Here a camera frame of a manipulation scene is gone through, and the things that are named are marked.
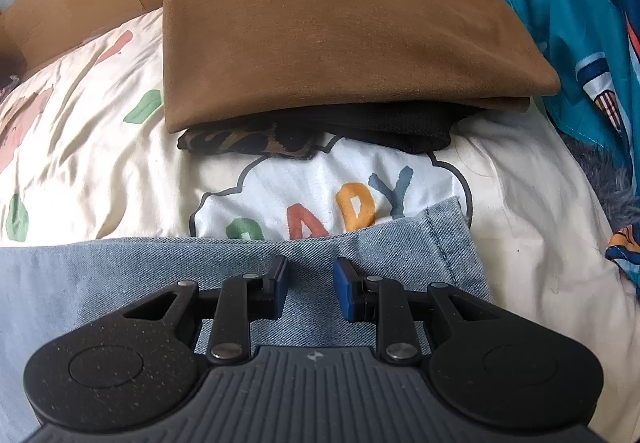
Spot light blue jeans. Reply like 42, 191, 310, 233
0, 196, 493, 424

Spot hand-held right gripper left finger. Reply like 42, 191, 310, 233
124, 254, 289, 365

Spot teal printed cloth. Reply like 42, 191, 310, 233
475, 0, 640, 294

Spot brown folded garment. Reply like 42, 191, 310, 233
162, 0, 561, 134

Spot black folded garment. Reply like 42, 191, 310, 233
280, 100, 481, 154

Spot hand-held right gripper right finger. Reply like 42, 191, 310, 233
334, 257, 493, 364

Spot leopard print garment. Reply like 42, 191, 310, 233
177, 120, 341, 159

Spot cream printed bed sheet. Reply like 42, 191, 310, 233
0, 8, 640, 364

